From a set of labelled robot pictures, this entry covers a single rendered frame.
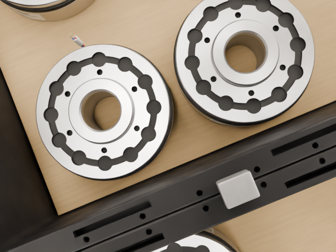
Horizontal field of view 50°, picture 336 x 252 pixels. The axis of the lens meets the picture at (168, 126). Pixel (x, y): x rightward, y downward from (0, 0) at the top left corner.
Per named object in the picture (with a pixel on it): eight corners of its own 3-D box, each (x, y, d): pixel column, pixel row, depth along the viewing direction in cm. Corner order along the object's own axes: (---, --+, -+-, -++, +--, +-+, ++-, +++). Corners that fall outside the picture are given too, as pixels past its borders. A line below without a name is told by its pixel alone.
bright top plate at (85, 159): (145, 27, 27) (144, 24, 27) (188, 153, 27) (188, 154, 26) (21, 71, 28) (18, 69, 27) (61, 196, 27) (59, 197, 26)
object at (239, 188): (246, 168, 19) (250, 170, 18) (256, 193, 19) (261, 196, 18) (214, 181, 19) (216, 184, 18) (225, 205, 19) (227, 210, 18)
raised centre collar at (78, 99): (123, 69, 27) (121, 67, 26) (144, 131, 26) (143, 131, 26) (61, 90, 27) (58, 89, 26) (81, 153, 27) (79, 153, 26)
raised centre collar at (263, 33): (261, 9, 26) (262, 6, 26) (289, 70, 26) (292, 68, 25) (199, 38, 26) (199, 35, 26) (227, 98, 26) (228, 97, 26)
